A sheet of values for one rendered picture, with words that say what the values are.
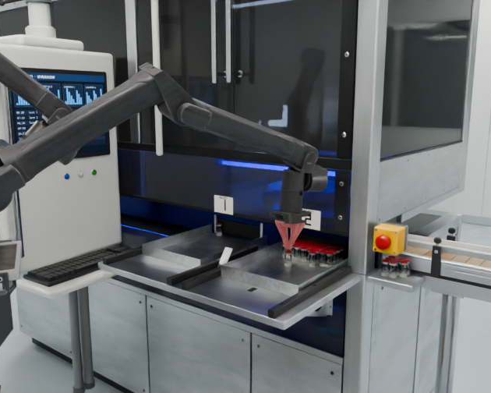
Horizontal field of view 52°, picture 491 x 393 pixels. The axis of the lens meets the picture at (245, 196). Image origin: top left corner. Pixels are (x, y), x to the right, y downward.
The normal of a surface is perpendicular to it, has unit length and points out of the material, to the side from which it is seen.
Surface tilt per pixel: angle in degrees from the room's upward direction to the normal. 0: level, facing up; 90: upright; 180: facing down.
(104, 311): 90
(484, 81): 90
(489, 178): 90
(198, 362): 90
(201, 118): 105
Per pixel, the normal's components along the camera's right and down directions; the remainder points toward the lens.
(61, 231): 0.83, 0.11
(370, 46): -0.62, 0.15
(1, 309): 0.39, 0.18
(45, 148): 0.53, 0.37
